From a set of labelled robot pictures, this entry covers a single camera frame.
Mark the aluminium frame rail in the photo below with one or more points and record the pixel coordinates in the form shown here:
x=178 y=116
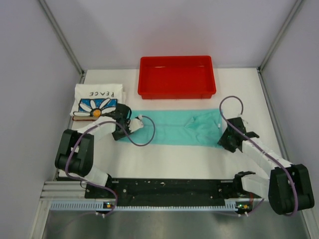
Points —
x=65 y=190

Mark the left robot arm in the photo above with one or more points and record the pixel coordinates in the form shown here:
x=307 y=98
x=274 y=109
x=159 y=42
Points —
x=76 y=148

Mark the teal t-shirt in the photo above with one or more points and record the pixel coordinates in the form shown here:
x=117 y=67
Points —
x=183 y=127

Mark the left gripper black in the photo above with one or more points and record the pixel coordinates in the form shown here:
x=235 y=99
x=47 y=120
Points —
x=117 y=136

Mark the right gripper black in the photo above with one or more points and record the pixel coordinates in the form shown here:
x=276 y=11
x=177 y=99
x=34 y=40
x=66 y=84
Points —
x=223 y=142

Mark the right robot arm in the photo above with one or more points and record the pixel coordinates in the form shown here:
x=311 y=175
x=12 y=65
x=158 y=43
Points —
x=287 y=187

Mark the left aluminium corner post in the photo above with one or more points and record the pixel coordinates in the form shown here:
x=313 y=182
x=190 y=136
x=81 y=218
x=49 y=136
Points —
x=60 y=36

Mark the folded brown t-shirt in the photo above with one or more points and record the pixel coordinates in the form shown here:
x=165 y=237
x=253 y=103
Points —
x=77 y=118

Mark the red plastic bin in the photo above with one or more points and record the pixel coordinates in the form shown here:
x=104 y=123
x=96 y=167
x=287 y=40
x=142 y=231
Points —
x=176 y=77

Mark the folded white daisy t-shirt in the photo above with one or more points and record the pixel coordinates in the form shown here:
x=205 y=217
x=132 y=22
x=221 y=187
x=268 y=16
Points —
x=96 y=100

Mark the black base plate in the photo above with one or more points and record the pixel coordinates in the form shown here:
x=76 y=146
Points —
x=176 y=192

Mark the aluminium corner post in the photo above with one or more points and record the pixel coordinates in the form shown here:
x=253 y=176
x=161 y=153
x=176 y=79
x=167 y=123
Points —
x=60 y=36
x=296 y=8

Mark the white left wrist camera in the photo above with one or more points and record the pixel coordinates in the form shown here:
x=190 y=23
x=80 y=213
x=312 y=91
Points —
x=136 y=123

